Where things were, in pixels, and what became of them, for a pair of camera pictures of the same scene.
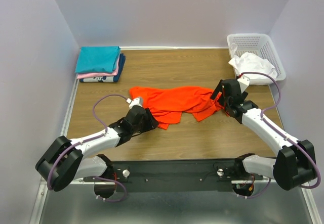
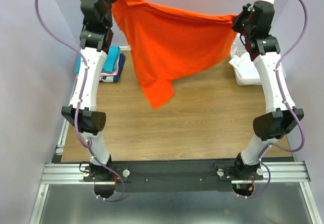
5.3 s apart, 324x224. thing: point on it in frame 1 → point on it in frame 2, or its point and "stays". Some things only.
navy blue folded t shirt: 108,79 stays
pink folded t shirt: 92,75 stays
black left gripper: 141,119 → 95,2
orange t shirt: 167,104 → 171,44
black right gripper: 217,89 → 245,11
